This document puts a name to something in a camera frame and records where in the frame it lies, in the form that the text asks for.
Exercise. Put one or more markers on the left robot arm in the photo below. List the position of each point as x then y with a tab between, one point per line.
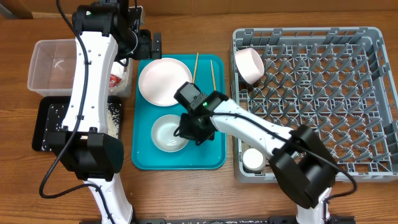
106	32

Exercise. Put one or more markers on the teal serving tray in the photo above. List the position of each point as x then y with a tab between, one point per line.
209	155

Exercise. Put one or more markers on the grey bowl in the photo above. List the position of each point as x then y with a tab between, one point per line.
162	134

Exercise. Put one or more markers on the white napkin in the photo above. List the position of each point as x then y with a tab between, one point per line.
118	70

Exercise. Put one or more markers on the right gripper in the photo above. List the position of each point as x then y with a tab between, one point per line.
208	137

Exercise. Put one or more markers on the wooden chopstick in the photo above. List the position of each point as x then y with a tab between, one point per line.
213	75
195	67

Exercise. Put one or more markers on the large white plate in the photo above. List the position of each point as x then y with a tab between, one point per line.
160	80

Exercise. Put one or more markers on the clear plastic waste bin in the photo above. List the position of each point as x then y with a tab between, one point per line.
53	62

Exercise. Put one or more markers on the red snack wrapper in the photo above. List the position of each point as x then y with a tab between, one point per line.
114	81

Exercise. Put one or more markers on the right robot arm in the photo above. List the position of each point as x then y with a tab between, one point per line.
301	163

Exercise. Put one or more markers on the black waste tray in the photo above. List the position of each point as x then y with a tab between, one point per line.
43	110

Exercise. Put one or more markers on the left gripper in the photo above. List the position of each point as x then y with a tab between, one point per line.
145	51

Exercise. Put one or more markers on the grey dishwasher rack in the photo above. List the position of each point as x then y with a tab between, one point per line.
336	80

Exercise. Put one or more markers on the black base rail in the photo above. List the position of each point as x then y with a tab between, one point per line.
271	220

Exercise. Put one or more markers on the white cup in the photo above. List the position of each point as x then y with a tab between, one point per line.
253	160

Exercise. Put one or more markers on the cooked white rice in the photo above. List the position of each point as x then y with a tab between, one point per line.
57	112

